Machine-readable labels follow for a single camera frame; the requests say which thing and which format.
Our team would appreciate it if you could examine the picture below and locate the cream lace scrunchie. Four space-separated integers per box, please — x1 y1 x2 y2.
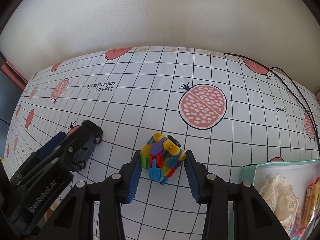
259 173 300 235

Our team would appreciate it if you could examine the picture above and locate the colourful bead bracelet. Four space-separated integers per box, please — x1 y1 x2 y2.
287 209 311 240

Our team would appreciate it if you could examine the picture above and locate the orange snack packet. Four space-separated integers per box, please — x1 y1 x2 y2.
300 177 319 228

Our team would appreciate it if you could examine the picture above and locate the colourful block toy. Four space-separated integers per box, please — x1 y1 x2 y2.
140 132 186 185

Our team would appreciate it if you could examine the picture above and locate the person's hand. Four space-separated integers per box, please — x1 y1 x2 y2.
44 205 56 222

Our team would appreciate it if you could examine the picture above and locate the teal storage box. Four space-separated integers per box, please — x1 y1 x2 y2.
239 158 319 239

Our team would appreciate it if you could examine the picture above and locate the pomegranate grid tablecloth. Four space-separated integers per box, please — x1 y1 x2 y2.
1 47 319 239

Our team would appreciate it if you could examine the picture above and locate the black cable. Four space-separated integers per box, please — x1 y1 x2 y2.
223 52 320 156

